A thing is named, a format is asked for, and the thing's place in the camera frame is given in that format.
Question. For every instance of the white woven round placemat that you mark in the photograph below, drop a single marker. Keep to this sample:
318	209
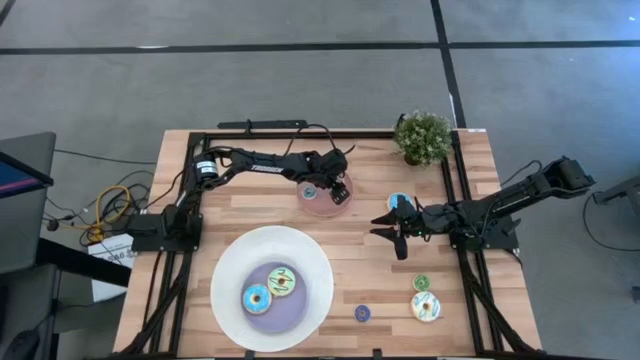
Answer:
225	300

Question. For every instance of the large blue iced donut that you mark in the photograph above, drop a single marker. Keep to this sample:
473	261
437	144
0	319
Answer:
250	305
394	201

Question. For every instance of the black controller box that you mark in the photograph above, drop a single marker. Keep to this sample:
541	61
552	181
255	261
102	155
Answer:
142	225

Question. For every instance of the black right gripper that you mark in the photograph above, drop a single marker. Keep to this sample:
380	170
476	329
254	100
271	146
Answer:
422	222

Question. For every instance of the small green potted plant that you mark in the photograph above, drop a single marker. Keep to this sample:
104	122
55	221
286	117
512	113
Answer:
422	137

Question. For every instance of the purple plate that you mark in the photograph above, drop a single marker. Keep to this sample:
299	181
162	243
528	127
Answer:
285	320

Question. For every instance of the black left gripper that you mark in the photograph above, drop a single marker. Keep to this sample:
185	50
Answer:
335	172

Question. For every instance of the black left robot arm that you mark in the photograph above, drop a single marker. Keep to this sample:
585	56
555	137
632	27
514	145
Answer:
270	167

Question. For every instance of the black desk edge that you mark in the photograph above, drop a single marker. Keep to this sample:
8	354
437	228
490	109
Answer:
75	260

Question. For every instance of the black metal table frame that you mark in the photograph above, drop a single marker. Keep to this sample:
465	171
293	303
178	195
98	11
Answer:
250	135

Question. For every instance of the small teal iced donut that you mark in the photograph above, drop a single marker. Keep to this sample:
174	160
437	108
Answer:
305	194

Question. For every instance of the small green iced donut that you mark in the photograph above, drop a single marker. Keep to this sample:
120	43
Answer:
426	286

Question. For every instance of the white paper box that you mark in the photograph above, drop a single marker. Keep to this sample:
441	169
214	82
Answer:
115	252

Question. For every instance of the small navy sprinkled donut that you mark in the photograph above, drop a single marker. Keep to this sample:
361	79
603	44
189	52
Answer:
367	316

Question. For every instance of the black flat bar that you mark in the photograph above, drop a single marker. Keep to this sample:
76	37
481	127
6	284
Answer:
262	124

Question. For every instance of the laptop screen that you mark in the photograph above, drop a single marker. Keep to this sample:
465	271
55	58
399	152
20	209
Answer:
17	177

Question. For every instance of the large white donut teal drizzle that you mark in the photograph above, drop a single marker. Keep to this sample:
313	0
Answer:
432	312

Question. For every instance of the large mint donut black drizzle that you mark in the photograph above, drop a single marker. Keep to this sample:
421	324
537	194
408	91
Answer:
287	275

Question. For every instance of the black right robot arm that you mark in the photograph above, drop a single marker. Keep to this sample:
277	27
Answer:
520	192

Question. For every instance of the pink plate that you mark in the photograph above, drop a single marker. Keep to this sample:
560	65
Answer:
320	206

